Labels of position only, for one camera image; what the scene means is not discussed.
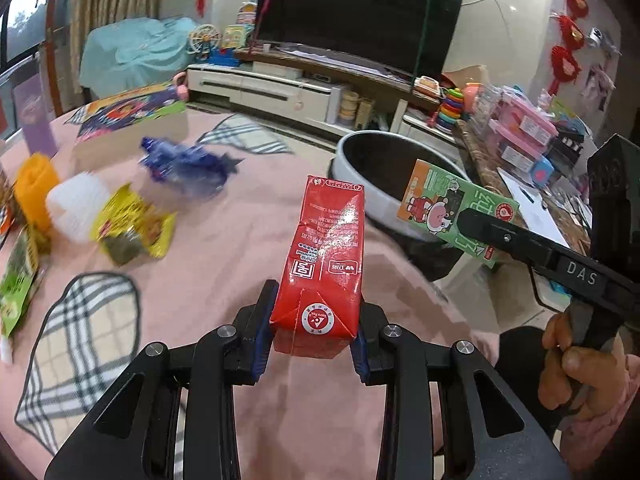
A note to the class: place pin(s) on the red 1928 milk carton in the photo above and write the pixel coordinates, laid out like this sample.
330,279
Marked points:
316,314

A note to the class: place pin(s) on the green drink carton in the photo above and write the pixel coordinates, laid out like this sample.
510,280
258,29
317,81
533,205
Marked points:
434,198

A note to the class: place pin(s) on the white trash bin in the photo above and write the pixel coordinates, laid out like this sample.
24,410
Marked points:
382,163

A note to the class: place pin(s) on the yellow snack wrapper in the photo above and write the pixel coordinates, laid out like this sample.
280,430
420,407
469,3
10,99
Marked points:
128,227

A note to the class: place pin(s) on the green squeeze pouch white cap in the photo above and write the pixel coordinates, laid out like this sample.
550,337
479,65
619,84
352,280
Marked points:
28,260

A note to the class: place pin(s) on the white tv cabinet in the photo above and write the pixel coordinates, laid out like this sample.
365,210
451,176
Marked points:
334,107

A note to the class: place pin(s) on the right hand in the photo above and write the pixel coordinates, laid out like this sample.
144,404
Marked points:
602,373

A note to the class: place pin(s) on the toy ferris wheel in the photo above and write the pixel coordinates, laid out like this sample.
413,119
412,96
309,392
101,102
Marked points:
203,40

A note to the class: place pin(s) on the black television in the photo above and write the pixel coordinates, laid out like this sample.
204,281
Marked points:
412,36

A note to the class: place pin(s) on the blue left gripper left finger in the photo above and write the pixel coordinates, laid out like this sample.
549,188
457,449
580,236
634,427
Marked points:
262,333

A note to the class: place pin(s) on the blue plastic bag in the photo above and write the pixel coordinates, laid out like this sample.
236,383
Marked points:
189,170

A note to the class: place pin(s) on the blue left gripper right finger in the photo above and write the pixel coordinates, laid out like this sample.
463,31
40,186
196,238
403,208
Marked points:
359,348

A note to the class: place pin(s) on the colourful puzzle box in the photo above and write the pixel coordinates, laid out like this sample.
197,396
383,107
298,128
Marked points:
114,132

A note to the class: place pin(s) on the purple box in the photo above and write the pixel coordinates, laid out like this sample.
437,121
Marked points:
33,117

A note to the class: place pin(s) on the teal cloth covered furniture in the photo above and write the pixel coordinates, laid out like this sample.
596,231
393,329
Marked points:
134,53

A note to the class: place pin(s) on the rainbow stacking ring toy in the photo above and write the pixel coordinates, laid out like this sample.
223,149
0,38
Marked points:
450,110

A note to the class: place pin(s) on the pink kettlebell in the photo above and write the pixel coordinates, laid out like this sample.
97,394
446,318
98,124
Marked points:
181,86

